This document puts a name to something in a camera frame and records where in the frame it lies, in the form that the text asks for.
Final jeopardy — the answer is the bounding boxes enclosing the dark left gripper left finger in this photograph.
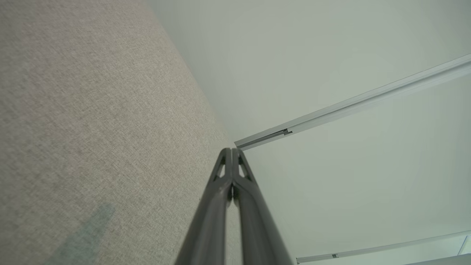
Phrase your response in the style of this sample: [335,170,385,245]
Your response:
[175,148,233,265]

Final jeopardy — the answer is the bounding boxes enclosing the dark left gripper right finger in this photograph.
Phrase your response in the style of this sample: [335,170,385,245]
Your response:
[232,148,295,265]

